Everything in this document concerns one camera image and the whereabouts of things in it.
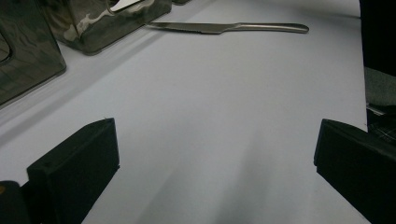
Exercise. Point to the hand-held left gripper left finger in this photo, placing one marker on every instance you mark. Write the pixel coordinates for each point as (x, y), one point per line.
(74, 174)

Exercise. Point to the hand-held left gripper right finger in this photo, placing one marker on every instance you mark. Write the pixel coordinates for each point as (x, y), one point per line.
(358, 168)

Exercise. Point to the steel table knife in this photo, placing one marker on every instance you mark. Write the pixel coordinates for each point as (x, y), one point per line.
(249, 27)

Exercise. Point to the metal floor rail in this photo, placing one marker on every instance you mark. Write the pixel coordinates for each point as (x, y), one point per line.
(375, 110)

